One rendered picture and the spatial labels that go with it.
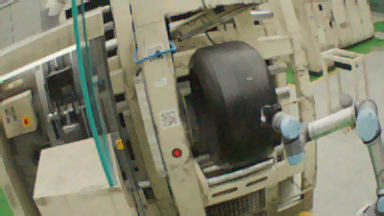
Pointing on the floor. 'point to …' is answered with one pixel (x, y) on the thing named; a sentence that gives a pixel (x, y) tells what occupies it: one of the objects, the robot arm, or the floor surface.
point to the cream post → (144, 23)
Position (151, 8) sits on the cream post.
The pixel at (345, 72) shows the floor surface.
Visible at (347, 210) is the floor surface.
